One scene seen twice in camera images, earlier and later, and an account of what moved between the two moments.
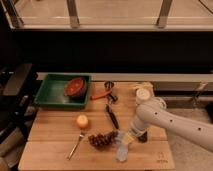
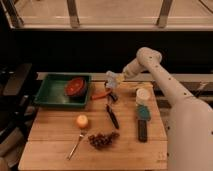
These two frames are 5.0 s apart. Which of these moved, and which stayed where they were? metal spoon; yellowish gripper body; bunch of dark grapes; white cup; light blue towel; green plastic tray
Moved: yellowish gripper body; light blue towel
Stayed: green plastic tray; metal spoon; white cup; bunch of dark grapes
